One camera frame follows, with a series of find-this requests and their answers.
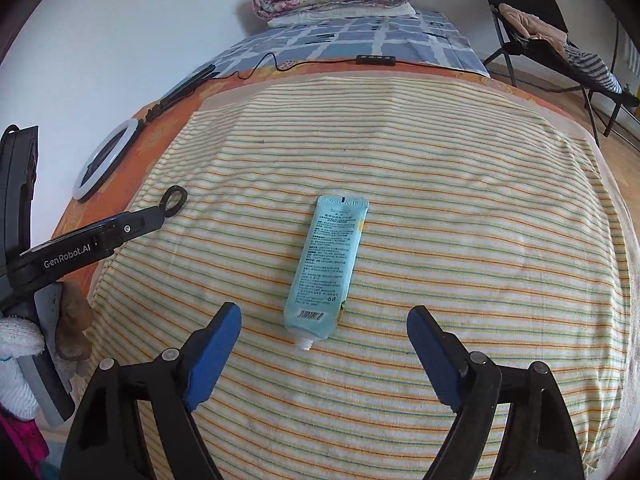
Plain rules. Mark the green striped hanging towel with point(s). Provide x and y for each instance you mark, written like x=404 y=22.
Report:
x=632 y=56

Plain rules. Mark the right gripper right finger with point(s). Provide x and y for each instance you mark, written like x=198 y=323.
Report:
x=539 y=441

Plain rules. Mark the black folding chair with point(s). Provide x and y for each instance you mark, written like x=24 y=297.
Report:
x=512 y=44

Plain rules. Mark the striped garment on chair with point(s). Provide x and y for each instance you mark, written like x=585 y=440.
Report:
x=592 y=67

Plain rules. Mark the pink clothes on chair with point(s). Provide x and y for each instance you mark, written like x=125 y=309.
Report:
x=530 y=26

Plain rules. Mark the blue checkered bedsheet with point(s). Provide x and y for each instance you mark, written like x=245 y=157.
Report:
x=427 y=37

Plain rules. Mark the light blue cream tube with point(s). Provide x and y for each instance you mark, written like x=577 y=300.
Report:
x=321 y=282

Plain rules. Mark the white ring light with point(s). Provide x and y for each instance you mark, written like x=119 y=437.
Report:
x=105 y=158

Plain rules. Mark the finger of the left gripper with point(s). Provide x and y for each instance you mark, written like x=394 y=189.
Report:
x=132 y=224

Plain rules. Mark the white gloved left hand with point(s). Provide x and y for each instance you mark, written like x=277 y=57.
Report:
x=18 y=338

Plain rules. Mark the striped yellow towel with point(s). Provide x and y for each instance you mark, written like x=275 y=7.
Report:
x=370 y=269

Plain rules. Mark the black ring light stand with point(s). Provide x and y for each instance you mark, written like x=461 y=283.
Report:
x=181 y=91

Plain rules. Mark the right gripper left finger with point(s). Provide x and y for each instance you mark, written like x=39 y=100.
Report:
x=107 y=441

